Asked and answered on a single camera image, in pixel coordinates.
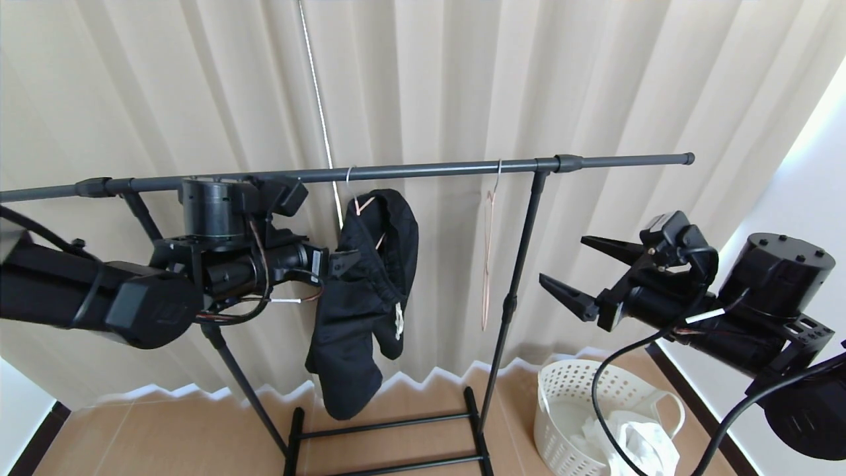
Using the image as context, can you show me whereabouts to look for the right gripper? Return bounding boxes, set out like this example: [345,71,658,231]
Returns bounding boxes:
[538,235,721,333]

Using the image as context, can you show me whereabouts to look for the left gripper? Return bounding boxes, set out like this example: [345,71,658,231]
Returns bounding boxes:
[202,241,330,299]

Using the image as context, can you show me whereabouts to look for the black shorts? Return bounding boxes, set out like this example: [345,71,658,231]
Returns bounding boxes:
[305,188,420,421]

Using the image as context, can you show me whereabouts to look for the pink clothes hanger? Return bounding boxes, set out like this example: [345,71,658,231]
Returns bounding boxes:
[481,160,504,332]
[345,165,387,252]

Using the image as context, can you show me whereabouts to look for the white laundry basket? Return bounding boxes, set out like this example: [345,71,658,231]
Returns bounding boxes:
[534,360,685,476]

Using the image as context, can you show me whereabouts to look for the black clothes rack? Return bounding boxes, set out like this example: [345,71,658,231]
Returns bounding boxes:
[0,153,695,476]

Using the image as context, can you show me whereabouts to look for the white garment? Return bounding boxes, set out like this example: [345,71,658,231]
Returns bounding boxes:
[582,410,681,476]

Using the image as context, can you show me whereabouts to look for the beige curtain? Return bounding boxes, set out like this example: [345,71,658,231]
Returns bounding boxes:
[0,0,846,411]

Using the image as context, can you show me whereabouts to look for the black cable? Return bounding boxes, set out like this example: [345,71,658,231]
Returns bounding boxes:
[0,206,85,257]
[592,248,846,476]
[197,221,272,327]

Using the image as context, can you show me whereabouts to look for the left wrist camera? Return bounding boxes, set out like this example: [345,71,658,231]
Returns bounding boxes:
[258,177,310,219]

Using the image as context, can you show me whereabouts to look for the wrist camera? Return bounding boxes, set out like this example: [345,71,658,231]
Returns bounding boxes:
[258,177,310,219]
[640,212,720,278]

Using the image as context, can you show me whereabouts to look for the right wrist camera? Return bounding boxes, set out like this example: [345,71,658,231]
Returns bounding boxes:
[640,212,720,278]

